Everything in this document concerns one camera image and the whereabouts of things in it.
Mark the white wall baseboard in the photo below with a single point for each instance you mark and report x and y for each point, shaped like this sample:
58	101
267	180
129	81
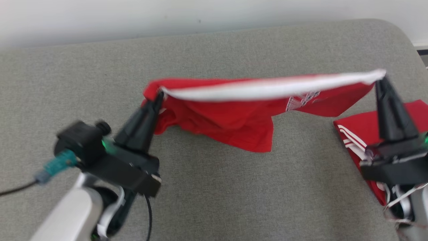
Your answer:
421	45

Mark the red jersey number 23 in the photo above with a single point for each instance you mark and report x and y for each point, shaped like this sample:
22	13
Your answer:
234	113

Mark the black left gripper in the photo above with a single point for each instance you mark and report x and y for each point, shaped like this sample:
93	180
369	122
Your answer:
130	170

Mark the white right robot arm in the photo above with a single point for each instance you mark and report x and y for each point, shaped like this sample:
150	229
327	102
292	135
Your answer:
418	214

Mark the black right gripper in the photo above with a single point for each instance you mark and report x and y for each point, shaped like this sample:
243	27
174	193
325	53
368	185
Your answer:
394	164

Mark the red shorts white stripes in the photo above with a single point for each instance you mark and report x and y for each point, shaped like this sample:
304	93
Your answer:
361	127

